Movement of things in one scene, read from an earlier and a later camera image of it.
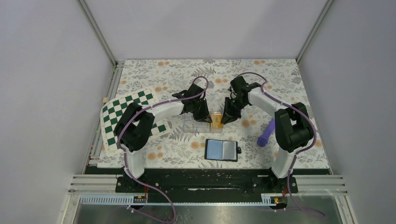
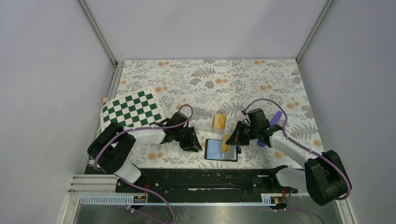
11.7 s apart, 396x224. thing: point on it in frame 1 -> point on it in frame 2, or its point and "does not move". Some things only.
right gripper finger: [231, 113] -> [237, 138]
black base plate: [207, 182] does not move
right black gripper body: [236, 102] -> [254, 129]
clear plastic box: [190, 125] does not move
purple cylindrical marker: [262, 141] does not move
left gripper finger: [197, 114] -> [186, 143]
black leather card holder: [221, 150] does not move
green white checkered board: [111, 112] does not move
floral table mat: [248, 142] does not move
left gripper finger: [204, 113] -> [195, 146]
